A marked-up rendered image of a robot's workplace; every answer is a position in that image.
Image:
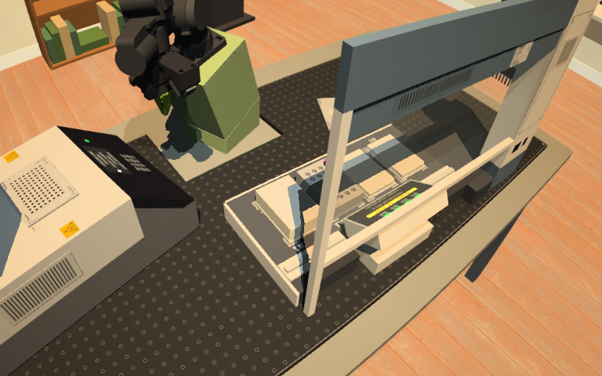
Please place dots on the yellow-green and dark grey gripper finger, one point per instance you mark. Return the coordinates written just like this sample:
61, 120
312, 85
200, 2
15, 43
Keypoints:
172, 96
162, 103

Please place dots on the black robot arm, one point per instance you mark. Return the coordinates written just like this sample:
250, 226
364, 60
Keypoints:
137, 46

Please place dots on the beige benchtop instrument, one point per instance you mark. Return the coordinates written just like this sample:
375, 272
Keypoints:
81, 213

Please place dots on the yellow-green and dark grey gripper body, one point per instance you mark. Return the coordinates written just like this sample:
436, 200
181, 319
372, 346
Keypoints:
149, 91

